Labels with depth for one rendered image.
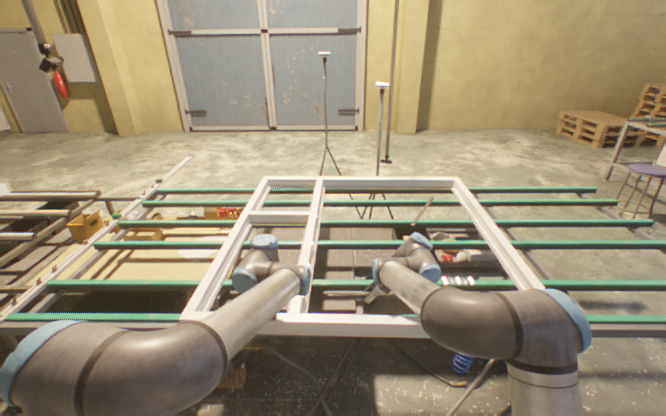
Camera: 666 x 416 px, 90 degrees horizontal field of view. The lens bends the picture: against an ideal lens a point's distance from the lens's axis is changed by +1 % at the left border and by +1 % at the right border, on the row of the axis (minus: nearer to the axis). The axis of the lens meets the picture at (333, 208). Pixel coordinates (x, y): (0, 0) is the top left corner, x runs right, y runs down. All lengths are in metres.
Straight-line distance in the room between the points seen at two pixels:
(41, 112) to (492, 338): 9.94
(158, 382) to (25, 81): 9.71
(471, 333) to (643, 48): 9.23
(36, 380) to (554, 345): 0.76
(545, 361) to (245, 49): 7.40
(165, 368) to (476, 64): 7.84
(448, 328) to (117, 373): 0.51
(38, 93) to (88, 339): 9.51
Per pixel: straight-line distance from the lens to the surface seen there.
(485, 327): 0.66
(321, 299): 1.92
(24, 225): 3.21
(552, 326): 0.70
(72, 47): 9.01
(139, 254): 2.53
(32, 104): 10.17
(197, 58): 7.99
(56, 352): 0.59
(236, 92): 7.81
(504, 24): 8.18
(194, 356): 0.54
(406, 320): 1.35
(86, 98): 9.41
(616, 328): 1.79
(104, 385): 0.53
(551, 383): 0.73
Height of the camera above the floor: 1.90
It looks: 27 degrees down
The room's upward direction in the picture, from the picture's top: 1 degrees counter-clockwise
